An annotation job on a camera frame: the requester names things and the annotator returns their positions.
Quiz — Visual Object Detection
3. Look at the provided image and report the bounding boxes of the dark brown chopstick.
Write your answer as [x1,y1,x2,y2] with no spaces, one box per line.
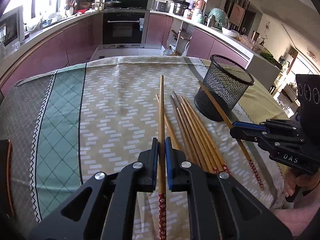
[170,95,197,163]

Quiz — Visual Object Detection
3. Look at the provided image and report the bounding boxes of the person's right hand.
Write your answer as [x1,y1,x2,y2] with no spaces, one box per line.
[284,168,319,197]

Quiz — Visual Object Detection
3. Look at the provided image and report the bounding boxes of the purple kitchen cabinets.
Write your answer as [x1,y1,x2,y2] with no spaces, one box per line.
[0,12,251,98]

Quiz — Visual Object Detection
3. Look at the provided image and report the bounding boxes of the patterned beige green tablecloth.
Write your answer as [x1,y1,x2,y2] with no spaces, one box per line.
[1,56,284,239]

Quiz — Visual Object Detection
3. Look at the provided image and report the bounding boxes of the steel cooking pot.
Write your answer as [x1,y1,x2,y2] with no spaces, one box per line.
[173,3,188,16]

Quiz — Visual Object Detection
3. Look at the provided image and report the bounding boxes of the black built-in oven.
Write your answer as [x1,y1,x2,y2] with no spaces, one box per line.
[102,10,149,48]

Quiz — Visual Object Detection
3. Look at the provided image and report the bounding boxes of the black camera box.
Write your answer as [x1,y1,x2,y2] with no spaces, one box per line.
[296,74,320,137]

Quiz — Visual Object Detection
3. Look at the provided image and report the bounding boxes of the black mesh utensil holder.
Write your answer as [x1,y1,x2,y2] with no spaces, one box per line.
[194,55,254,122]

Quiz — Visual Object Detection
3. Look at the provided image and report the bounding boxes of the pink sleeve forearm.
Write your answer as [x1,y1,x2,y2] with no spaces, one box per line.
[271,203,319,237]

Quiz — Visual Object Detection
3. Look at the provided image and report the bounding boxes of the silver toaster appliance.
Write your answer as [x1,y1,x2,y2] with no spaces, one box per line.
[152,1,170,12]

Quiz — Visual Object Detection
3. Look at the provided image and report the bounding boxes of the light bamboo chopstick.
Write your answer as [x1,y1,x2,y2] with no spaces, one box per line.
[156,94,181,150]

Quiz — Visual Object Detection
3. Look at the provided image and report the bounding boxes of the white microwave oven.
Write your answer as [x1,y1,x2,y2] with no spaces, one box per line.
[1,5,25,55]

